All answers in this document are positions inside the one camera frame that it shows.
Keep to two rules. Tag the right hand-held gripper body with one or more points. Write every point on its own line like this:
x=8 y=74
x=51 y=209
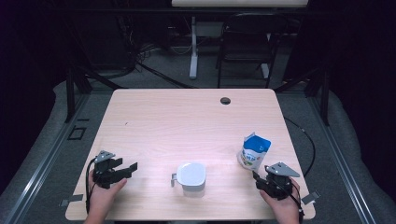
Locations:
x=278 y=183

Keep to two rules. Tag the blue and white salt bag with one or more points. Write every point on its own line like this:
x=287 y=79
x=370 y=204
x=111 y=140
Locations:
x=254 y=153

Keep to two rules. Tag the black folding chair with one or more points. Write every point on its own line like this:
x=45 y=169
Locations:
x=249 y=46

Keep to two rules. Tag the person's right hand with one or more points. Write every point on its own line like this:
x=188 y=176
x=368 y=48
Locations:
x=285 y=207

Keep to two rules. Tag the white desk leg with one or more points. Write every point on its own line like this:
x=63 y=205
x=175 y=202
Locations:
x=193 y=53

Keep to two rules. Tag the person's left hand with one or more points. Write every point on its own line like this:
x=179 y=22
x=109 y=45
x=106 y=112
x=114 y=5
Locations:
x=101 y=199

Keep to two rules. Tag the black metal stand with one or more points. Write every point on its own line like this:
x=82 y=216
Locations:
x=70 y=96
x=324 y=99

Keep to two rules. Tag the aluminium floor rail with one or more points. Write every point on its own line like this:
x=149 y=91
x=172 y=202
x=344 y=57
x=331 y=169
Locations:
x=46 y=161
x=342 y=165

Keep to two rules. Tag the grey metal table bracket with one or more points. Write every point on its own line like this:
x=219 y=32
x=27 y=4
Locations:
x=310 y=197
x=72 y=199

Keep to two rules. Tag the black floor socket frame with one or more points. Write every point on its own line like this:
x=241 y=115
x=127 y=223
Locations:
x=77 y=133

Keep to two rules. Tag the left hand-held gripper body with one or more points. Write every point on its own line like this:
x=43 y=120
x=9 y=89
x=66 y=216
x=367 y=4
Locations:
x=104 y=174

